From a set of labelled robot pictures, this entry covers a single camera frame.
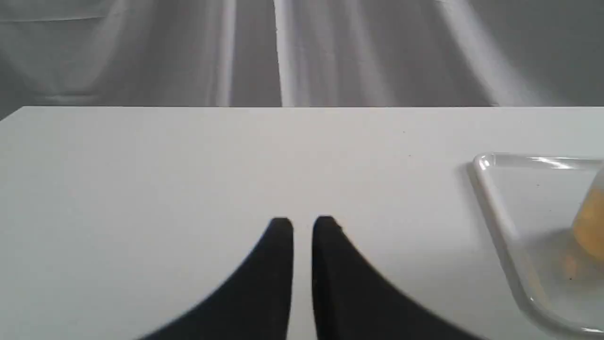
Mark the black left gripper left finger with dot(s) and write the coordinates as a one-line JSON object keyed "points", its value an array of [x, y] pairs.
{"points": [[254, 303]]}

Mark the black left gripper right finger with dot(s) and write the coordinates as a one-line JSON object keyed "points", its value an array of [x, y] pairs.
{"points": [[352, 301]]}

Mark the translucent squeeze bottle amber liquid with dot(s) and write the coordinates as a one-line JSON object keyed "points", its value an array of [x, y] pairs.
{"points": [[588, 225]]}

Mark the white plastic tray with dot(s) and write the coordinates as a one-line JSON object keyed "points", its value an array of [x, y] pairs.
{"points": [[529, 203]]}

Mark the grey fabric backdrop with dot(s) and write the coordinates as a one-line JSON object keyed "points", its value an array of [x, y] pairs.
{"points": [[301, 53]]}

